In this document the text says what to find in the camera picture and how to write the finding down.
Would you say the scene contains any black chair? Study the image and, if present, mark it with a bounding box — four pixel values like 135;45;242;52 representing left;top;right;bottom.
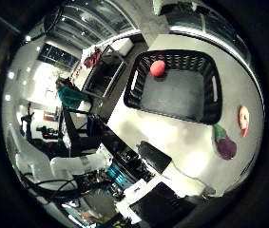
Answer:
60;106;105;157

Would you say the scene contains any white and orange donut toy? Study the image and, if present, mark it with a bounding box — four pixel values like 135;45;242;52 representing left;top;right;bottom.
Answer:
238;105;251;138

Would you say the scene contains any red round fruit toy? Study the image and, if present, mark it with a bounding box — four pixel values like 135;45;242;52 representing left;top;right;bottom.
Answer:
149;59;167;78

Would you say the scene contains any black plastic lattice basket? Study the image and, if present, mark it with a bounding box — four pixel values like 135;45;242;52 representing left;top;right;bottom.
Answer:
123;49;223;125

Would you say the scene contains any red cloth item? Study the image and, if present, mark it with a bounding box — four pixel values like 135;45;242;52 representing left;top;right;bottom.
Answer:
83;47;103;69

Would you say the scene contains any person in teal top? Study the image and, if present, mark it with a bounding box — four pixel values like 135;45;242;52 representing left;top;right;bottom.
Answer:
54;77;91;110

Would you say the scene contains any purple eggplant toy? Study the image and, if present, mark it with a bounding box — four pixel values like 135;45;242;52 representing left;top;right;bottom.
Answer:
212;123;238;161

